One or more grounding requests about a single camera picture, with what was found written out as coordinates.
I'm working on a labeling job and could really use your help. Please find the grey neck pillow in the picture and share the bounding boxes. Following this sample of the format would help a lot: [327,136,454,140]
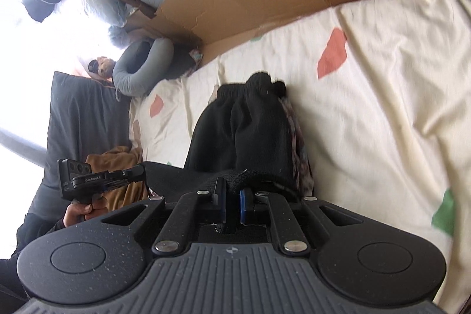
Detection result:
[112,38,174,97]

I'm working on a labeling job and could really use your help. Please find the white pillow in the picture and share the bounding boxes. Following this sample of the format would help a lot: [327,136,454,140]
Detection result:
[82,0,137,49]

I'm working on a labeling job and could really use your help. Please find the person's left hand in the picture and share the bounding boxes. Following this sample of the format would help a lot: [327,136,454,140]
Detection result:
[62,197,109,228]

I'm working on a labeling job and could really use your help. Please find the cream bear print bedsheet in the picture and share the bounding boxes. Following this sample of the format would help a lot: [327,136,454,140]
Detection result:
[129,0,470,313]

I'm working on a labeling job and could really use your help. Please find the black cloth under neck pillow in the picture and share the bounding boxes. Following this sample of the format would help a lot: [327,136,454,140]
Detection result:
[164,44,203,80]

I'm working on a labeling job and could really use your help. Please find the dark grey pillow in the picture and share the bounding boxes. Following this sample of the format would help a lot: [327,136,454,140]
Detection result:
[27,72,131,224]

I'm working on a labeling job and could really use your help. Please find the brown garment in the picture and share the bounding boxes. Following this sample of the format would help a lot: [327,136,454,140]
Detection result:
[84,145,149,214]

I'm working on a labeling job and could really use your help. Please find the black bear patchwork shorts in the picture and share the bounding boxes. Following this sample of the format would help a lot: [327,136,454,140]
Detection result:
[144,72,314,202]

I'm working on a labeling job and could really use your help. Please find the teddy bear plush toy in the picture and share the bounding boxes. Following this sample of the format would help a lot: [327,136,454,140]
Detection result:
[88,57,116,82]

